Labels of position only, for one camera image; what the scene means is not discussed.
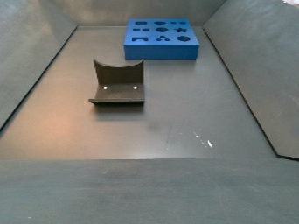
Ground black curved holder stand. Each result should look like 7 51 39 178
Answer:
88 60 146 105

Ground blue shape sorter block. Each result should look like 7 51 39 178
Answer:
124 18 200 60

